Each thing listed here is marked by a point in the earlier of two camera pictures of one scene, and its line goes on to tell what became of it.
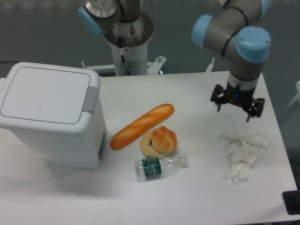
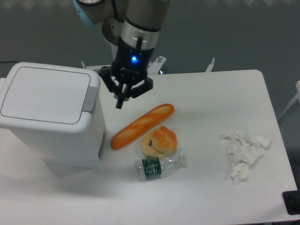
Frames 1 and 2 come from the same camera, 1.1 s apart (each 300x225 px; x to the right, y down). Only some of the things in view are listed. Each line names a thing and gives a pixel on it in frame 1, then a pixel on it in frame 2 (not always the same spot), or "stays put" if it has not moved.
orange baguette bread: x=154 y=117 stays put
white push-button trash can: x=57 y=111 stays put
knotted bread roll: x=159 y=142 stays put
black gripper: x=243 y=98 -> x=132 y=63
